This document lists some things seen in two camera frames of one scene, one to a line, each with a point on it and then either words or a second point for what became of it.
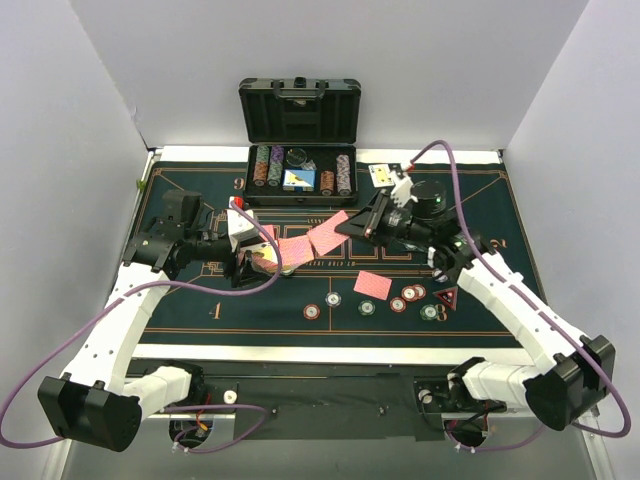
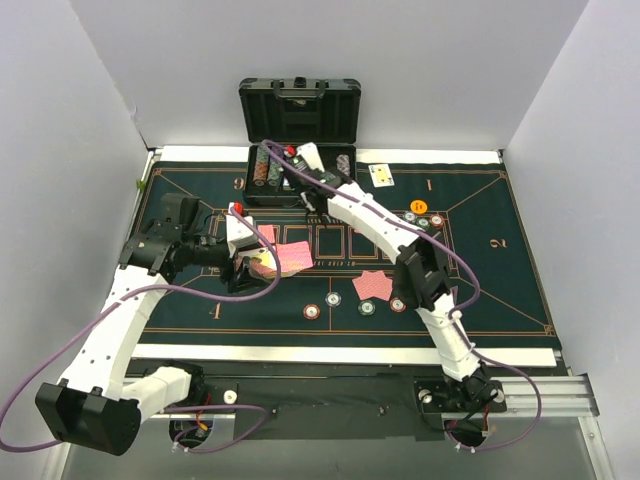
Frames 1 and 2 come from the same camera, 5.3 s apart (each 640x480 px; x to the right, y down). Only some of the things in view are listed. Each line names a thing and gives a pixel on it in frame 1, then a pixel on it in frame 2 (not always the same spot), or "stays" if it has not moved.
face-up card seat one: (381, 175) stays
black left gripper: (238, 265) stays
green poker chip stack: (366, 307) stays
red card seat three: (324, 236) → (373, 284)
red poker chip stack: (311, 311) stays
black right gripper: (377, 218) → (291, 171)
